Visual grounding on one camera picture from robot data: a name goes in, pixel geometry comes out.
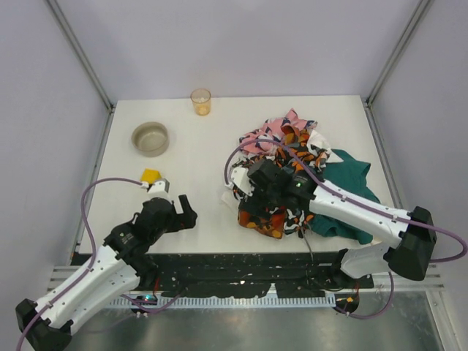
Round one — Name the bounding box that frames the black orange grey camo cloth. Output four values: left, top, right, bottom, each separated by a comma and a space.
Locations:
231, 141, 328, 236

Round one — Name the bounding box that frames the white printed cloth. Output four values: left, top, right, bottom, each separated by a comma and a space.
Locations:
221, 129, 344, 212

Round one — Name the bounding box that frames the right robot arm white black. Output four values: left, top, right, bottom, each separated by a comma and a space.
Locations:
232, 159, 437, 281

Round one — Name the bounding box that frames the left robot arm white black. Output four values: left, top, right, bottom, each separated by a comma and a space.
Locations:
15, 195, 197, 350

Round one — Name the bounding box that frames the orange brown camo cloth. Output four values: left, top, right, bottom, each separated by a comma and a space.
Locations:
238, 206, 286, 240

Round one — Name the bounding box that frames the pink patterned cloth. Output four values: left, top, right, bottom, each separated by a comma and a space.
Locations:
239, 108, 318, 156

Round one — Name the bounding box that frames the teal green cloth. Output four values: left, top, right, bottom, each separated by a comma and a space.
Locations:
308, 149, 380, 245

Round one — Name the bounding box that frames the yellow cube block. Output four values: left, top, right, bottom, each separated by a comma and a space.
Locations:
140, 168, 162, 184

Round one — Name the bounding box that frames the grey ceramic bowl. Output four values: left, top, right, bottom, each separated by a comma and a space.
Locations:
131, 121, 170, 157

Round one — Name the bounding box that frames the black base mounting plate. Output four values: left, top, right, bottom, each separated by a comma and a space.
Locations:
130, 252, 374, 298

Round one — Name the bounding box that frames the orange translucent plastic cup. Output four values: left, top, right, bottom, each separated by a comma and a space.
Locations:
190, 88, 211, 116

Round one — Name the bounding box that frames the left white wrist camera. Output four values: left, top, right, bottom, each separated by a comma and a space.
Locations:
147, 178, 172, 202

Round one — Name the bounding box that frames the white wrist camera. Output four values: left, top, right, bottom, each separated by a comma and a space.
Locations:
147, 178, 172, 202
231, 167, 254, 196

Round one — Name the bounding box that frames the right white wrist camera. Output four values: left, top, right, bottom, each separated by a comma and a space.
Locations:
231, 167, 254, 196

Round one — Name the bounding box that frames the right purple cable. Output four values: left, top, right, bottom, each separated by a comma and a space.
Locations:
223, 137, 468, 319

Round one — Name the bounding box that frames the purple cable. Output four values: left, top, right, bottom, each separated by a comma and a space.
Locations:
223, 137, 468, 319
15, 177, 184, 351

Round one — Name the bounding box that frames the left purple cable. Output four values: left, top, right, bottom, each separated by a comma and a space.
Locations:
15, 177, 184, 351

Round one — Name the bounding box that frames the white slotted cable duct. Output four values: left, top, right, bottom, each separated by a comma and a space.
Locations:
109, 295, 336, 309

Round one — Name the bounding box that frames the left aluminium frame post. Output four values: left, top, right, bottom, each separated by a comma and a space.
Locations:
43, 0, 116, 113

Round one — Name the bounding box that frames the aluminium frame post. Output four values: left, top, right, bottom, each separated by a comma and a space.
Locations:
43, 0, 116, 113
363, 0, 436, 109

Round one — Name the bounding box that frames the right aluminium frame post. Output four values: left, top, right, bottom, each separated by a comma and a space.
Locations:
363, 0, 436, 109

